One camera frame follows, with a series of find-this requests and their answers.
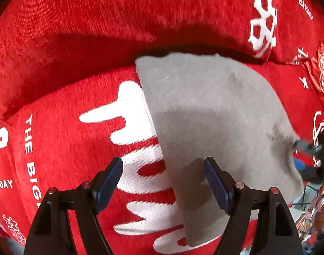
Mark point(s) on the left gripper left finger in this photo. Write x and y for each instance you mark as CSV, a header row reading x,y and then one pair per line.
x,y
50,232

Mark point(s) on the grey small garment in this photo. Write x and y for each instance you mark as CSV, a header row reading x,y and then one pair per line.
x,y
212,106

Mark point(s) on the right hand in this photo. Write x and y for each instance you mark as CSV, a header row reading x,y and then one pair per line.
x,y
317,208

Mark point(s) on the red blanket with white print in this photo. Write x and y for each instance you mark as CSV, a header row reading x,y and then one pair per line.
x,y
71,99

